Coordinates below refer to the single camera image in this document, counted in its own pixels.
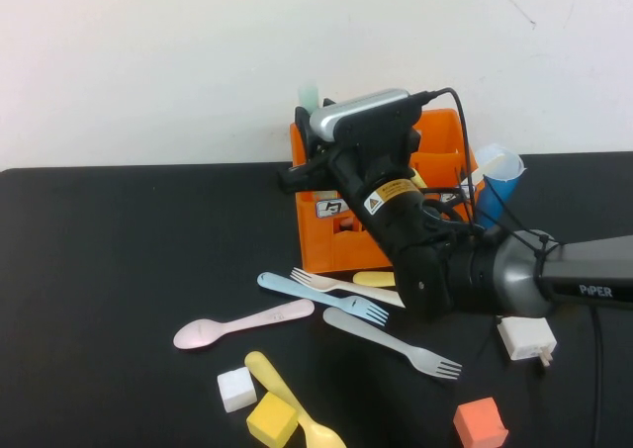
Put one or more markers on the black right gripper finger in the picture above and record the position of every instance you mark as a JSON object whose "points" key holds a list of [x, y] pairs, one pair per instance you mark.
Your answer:
{"points": [[301, 178], [305, 131]]}

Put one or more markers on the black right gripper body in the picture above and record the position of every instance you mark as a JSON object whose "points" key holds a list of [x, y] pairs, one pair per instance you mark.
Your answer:
{"points": [[381, 171]]}

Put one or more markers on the green plastic spoon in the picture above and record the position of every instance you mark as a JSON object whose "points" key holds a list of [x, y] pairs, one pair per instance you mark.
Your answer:
{"points": [[307, 99]]}

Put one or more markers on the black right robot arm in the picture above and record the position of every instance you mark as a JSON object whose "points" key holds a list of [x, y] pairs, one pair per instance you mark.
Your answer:
{"points": [[583, 270]]}

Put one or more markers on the orange plastic cutlery crate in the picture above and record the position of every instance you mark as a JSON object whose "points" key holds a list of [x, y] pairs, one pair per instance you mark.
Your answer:
{"points": [[346, 255]]}

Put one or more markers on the white label marked 勺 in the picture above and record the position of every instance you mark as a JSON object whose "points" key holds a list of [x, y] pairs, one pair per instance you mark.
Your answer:
{"points": [[332, 208]]}

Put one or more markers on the white label marked 刀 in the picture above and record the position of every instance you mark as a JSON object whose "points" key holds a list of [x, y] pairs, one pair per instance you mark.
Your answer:
{"points": [[449, 197]]}

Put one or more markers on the yellow plastic fork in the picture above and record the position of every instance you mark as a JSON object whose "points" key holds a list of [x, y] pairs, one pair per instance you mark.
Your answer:
{"points": [[373, 279]]}

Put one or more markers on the white plastic knife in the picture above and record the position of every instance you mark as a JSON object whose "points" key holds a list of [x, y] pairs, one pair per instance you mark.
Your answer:
{"points": [[489, 167]]}

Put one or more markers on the light blue plastic fork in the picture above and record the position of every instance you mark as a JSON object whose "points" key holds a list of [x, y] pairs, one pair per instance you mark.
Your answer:
{"points": [[297, 292]]}

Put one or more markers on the blue cup with clear base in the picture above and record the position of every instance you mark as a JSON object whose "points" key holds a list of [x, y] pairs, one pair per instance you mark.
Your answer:
{"points": [[494, 196]]}

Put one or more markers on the beige plastic fork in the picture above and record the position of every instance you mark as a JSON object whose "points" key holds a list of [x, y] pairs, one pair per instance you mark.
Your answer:
{"points": [[356, 290]]}

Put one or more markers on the grey plastic fork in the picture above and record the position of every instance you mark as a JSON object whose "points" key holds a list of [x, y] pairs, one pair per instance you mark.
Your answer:
{"points": [[395, 344]]}

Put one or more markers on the pink plastic spoon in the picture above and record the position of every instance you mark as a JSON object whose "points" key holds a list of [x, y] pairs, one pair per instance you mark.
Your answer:
{"points": [[198, 334]]}

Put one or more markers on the yellow plastic spoon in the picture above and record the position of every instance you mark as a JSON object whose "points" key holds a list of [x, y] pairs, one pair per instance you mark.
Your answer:
{"points": [[269, 374]]}

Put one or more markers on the white foam cube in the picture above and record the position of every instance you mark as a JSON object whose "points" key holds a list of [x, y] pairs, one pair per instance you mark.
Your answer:
{"points": [[236, 388]]}

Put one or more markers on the yellow foam cube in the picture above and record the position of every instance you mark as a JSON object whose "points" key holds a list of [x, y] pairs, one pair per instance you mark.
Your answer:
{"points": [[272, 418]]}

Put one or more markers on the orange foam cube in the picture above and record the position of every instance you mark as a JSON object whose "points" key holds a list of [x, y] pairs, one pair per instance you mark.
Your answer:
{"points": [[477, 421]]}

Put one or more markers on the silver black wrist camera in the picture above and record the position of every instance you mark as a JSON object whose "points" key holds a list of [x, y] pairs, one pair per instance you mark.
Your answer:
{"points": [[356, 112]]}

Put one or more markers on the white USB wall charger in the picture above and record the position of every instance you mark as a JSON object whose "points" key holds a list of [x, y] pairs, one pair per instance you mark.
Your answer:
{"points": [[524, 339]]}

